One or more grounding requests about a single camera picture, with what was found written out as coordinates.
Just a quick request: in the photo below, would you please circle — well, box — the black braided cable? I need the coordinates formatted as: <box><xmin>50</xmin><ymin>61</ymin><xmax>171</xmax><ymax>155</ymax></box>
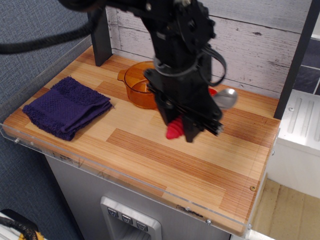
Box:
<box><xmin>0</xmin><ymin>7</ymin><xmax>106</xmax><ymax>55</ymax></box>

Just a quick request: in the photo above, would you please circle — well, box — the silver dispenser panel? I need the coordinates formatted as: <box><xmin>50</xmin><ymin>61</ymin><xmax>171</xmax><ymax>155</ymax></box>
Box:
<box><xmin>100</xmin><ymin>196</ymin><xmax>163</xmax><ymax>240</ymax></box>

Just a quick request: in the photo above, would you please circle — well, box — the grey toy fridge cabinet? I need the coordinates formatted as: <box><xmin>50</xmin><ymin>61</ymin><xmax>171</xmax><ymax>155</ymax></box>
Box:
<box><xmin>44</xmin><ymin>154</ymin><xmax>232</xmax><ymax>240</ymax></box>

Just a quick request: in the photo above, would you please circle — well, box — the dark vertical post right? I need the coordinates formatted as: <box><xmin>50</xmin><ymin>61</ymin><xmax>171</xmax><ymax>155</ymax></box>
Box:
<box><xmin>273</xmin><ymin>0</ymin><xmax>320</xmax><ymax>120</ymax></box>

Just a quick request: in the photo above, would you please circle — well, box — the white toy sink unit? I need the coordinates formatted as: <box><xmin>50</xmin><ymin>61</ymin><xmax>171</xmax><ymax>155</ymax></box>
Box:
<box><xmin>266</xmin><ymin>90</ymin><xmax>320</xmax><ymax>198</ymax></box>

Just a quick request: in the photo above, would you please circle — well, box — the amber glass pot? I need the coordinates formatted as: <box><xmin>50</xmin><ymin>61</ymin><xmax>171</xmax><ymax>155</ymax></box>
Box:
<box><xmin>117</xmin><ymin>61</ymin><xmax>157</xmax><ymax>109</ymax></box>

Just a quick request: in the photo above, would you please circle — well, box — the red handled metal spoon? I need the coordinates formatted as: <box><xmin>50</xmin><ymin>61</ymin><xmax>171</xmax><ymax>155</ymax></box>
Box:
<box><xmin>166</xmin><ymin>87</ymin><xmax>238</xmax><ymax>140</ymax></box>

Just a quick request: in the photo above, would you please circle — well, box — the dark vertical post left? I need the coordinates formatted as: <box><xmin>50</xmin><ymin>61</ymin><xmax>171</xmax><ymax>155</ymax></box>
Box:
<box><xmin>91</xmin><ymin>8</ymin><xmax>113</xmax><ymax>67</ymax></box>

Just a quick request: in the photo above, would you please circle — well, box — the dark vertical post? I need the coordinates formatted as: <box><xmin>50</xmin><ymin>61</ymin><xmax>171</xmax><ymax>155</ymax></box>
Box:
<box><xmin>91</xmin><ymin>8</ymin><xmax>113</xmax><ymax>67</ymax></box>
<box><xmin>273</xmin><ymin>0</ymin><xmax>320</xmax><ymax>120</ymax></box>

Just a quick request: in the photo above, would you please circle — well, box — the yellow object at corner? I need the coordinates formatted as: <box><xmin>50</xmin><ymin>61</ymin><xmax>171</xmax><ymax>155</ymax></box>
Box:
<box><xmin>18</xmin><ymin>231</ymin><xmax>45</xmax><ymax>240</ymax></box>

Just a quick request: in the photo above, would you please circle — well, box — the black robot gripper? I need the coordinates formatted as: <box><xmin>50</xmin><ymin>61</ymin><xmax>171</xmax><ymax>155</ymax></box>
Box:
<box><xmin>144</xmin><ymin>58</ymin><xmax>224</xmax><ymax>143</ymax></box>

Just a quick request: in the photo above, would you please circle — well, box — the purple folded towel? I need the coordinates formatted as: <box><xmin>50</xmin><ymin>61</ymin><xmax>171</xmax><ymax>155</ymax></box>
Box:
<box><xmin>22</xmin><ymin>76</ymin><xmax>113</xmax><ymax>141</ymax></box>

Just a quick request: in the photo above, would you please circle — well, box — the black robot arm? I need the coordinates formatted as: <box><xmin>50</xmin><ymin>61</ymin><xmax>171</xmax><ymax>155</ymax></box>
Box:
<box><xmin>62</xmin><ymin>0</ymin><xmax>226</xmax><ymax>143</ymax></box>

